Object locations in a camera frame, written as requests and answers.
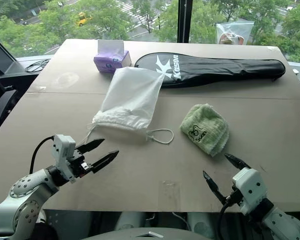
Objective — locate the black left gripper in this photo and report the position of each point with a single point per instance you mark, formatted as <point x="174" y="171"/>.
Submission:
<point x="77" y="163"/>

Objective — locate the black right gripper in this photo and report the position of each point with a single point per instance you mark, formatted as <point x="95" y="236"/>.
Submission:
<point x="233" y="196"/>

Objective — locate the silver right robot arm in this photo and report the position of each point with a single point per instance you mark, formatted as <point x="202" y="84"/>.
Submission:
<point x="282" y="225"/>

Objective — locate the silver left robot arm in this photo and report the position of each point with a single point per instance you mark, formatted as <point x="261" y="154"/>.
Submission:
<point x="25" y="195"/>

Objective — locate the green folded towel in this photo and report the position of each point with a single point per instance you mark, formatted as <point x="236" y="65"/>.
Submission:
<point x="205" y="127"/>

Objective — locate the clear plastic bag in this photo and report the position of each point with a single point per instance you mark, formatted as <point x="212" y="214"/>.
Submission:
<point x="233" y="32"/>

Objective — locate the purple tissue box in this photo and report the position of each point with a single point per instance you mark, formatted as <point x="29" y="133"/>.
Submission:
<point x="110" y="61"/>

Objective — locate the grey robot torso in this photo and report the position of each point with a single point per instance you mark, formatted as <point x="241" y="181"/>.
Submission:
<point x="150" y="233"/>

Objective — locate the black racket cover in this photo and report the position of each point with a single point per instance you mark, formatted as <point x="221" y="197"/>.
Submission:
<point x="215" y="70"/>

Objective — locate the black chair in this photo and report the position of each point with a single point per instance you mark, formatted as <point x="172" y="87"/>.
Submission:
<point x="1" y="103"/>

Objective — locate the yellow car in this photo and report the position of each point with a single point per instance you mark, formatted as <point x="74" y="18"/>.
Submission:
<point x="83" y="19"/>

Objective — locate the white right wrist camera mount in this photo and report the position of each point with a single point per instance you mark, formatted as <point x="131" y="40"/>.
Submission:
<point x="251" y="187"/>

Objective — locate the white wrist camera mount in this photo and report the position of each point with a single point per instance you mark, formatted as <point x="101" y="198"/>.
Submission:
<point x="251" y="187"/>
<point x="63" y="152"/>

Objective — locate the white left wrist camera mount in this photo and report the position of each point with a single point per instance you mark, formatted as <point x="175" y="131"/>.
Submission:
<point x="63" y="152"/>

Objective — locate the black window frame post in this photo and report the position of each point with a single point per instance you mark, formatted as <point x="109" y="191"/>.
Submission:
<point x="185" y="20"/>

